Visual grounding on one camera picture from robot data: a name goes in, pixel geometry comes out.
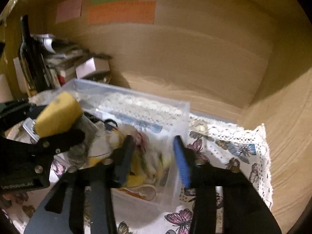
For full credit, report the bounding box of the white drawstring cloth bag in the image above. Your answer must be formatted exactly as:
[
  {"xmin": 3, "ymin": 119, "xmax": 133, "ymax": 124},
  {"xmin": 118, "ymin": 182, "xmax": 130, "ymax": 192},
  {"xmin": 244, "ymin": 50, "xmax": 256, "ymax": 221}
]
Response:
[{"xmin": 88, "ymin": 120, "xmax": 171, "ymax": 201}]

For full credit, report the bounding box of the yellow sponge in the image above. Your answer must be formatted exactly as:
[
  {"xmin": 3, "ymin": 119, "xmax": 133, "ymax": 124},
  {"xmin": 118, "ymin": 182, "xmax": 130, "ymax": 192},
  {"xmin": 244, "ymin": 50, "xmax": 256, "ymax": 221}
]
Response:
[{"xmin": 34, "ymin": 91, "xmax": 83, "ymax": 138}]

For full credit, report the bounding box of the clear plastic storage box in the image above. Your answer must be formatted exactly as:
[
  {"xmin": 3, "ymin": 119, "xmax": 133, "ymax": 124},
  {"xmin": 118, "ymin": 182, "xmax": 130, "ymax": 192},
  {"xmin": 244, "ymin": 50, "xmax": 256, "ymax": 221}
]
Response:
[{"xmin": 29, "ymin": 79, "xmax": 190, "ymax": 210}]

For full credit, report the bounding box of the dark wine bottle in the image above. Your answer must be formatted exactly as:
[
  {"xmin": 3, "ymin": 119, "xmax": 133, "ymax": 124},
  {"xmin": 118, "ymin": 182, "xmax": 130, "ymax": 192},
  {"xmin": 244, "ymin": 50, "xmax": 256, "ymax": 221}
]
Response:
[{"xmin": 19, "ymin": 15, "xmax": 52, "ymax": 93}]

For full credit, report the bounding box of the butterfly print lace tablecloth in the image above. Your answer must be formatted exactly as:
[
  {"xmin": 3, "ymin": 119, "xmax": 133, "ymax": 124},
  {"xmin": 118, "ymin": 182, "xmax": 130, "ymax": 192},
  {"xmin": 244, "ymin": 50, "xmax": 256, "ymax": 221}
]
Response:
[{"xmin": 1, "ymin": 113, "xmax": 272, "ymax": 233}]

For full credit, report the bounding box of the stack of papers and magazines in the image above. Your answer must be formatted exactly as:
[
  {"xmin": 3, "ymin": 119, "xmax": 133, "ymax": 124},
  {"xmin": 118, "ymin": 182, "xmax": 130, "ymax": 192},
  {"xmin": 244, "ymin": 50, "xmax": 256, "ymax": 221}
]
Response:
[{"xmin": 32, "ymin": 34, "xmax": 112, "ymax": 89}]

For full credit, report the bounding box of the small white cardboard box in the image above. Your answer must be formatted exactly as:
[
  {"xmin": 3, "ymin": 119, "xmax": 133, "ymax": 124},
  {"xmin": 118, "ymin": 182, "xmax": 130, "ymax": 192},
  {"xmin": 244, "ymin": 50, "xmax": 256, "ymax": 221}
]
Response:
[{"xmin": 76, "ymin": 57, "xmax": 110, "ymax": 79}]

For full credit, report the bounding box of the pink paper note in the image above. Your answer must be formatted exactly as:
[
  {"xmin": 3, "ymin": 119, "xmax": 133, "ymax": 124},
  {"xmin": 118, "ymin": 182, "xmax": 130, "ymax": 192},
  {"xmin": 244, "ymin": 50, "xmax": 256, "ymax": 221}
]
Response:
[{"xmin": 56, "ymin": 0, "xmax": 82, "ymax": 24}]

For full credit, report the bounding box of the orange paper note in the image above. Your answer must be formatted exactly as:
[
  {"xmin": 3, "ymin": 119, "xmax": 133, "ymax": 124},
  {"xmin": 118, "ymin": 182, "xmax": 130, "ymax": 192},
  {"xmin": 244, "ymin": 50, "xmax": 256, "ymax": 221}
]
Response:
[{"xmin": 87, "ymin": 0, "xmax": 156, "ymax": 25}]

